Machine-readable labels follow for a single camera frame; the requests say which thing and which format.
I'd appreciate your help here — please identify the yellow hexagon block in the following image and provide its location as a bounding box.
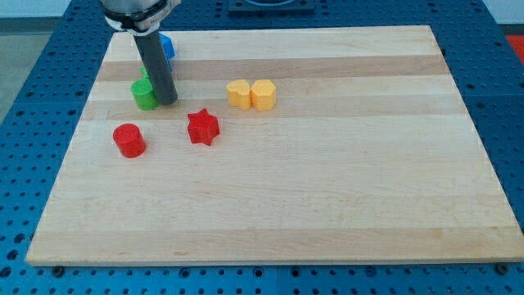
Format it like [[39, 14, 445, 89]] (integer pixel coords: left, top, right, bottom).
[[251, 79, 277, 111]]

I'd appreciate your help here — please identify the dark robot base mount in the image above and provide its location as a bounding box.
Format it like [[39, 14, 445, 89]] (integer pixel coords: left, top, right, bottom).
[[227, 0, 315, 13]]

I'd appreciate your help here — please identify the red star block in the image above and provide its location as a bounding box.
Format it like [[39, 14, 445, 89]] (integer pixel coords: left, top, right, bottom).
[[187, 108, 220, 146]]

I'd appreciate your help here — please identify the yellow heart block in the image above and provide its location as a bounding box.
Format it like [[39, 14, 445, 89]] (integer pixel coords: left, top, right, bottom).
[[226, 79, 251, 110]]

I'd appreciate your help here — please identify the green cylinder block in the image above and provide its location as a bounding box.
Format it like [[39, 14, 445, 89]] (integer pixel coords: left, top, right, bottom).
[[130, 79, 159, 111]]

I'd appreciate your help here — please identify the robot arm flange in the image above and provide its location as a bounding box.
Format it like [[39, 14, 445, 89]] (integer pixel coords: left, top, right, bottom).
[[99, 0, 182, 36]]

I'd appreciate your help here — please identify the red cylinder block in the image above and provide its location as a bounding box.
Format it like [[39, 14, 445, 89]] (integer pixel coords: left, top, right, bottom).
[[112, 123, 147, 158]]

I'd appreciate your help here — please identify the wooden board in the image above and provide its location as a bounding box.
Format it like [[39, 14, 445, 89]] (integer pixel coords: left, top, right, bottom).
[[26, 25, 523, 266]]

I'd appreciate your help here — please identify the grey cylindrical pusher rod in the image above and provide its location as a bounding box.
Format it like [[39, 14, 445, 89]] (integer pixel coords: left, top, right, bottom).
[[133, 30, 178, 106]]

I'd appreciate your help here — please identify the green block behind rod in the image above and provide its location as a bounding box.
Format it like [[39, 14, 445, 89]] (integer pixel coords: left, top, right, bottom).
[[140, 66, 149, 79]]

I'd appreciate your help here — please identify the blue block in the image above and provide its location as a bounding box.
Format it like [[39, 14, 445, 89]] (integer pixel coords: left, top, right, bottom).
[[160, 33, 176, 71]]

